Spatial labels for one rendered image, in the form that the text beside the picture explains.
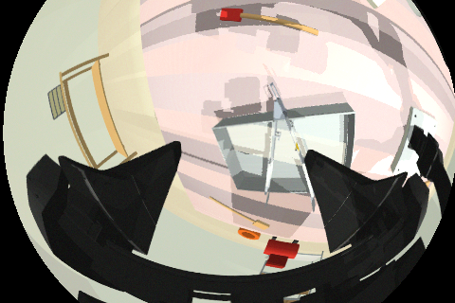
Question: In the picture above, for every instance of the short white cylinder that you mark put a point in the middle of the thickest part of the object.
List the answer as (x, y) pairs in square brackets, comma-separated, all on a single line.
[(414, 8)]

